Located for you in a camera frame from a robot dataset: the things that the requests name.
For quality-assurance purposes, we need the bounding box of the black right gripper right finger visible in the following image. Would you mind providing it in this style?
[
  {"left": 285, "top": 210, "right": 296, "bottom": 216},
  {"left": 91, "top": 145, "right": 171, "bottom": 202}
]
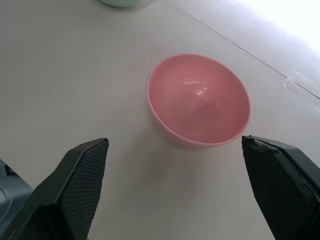
[{"left": 241, "top": 134, "right": 320, "bottom": 240}]

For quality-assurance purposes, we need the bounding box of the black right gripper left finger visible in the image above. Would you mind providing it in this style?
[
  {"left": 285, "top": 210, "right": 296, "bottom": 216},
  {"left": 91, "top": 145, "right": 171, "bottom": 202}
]
[{"left": 0, "top": 137, "right": 110, "bottom": 240}]

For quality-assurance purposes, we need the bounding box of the grey robot body part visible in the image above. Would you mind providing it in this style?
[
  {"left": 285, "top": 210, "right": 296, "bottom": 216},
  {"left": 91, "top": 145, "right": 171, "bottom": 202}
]
[{"left": 0, "top": 159, "right": 35, "bottom": 220}]

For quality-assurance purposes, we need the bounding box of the pink plastic bowl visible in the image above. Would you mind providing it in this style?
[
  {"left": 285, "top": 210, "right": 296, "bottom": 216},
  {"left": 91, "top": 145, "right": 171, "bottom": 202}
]
[{"left": 145, "top": 52, "right": 252, "bottom": 150}]

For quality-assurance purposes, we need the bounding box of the green plastic bowl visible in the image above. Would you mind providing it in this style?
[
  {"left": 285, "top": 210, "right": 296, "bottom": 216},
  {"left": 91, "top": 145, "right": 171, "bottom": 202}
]
[{"left": 98, "top": 0, "right": 154, "bottom": 8}]

